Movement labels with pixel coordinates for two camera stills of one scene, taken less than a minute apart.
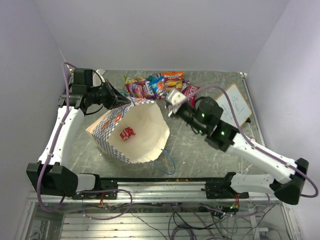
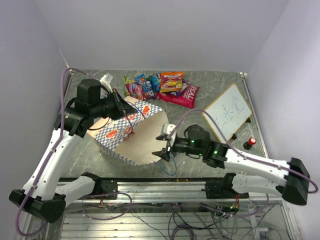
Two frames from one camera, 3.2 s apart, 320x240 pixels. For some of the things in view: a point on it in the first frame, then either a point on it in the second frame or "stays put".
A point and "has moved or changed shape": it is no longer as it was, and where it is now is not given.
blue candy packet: [160, 90] → [146, 85]
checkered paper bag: [134, 130] stays put
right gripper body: [188, 113] → [181, 145]
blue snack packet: [154, 80] has moved or changed shape
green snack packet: [128, 80] stays put
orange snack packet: [173, 80] stays put
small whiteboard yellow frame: [241, 110] stays put
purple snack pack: [185, 83] stays put
